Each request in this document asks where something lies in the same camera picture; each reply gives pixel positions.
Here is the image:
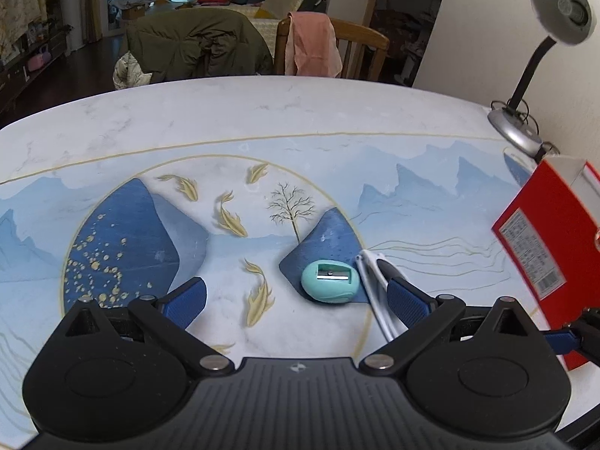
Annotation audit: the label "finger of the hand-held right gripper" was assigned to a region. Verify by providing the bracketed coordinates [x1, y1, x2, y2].
[544, 307, 600, 366]

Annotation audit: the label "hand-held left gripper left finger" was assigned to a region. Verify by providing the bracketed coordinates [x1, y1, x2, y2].
[66, 277, 235, 378]

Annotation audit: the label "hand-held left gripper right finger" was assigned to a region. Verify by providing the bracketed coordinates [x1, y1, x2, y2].
[358, 276, 540, 378]

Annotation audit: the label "white sunglasses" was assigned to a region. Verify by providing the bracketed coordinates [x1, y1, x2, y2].
[355, 249, 410, 342]

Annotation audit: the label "teal pencil sharpener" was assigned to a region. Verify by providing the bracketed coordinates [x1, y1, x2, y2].
[300, 260, 362, 305]

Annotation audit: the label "red cardboard box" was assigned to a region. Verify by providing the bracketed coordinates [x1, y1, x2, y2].
[491, 157, 600, 372]

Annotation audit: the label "white quilted cloth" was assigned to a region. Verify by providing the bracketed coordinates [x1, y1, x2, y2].
[112, 51, 153, 91]

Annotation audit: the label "olive green jacket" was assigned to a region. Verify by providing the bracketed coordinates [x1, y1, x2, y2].
[126, 8, 275, 86]

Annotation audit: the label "wooden chair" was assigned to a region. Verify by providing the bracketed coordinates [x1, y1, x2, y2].
[274, 16, 391, 81]

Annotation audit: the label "dark tv cabinet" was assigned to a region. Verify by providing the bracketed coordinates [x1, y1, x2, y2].
[0, 23, 72, 114]

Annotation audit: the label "pink bag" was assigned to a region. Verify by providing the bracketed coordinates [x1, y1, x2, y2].
[27, 47, 53, 72]

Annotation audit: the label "pink cloth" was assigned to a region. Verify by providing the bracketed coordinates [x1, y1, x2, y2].
[285, 12, 343, 78]

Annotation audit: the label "yellow patterned cover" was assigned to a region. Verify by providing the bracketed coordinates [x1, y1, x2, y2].
[225, 4, 283, 41]

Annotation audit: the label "cardboard box with cloth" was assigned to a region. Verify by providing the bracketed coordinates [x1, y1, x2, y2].
[109, 0, 163, 21]

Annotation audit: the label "grey curtain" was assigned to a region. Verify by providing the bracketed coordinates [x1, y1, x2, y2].
[79, 0, 110, 46]

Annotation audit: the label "silver desk lamp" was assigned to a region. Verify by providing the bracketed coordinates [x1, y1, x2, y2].
[487, 0, 594, 160]

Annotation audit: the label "black lamp cable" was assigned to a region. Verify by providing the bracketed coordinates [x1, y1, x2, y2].
[490, 98, 561, 156]

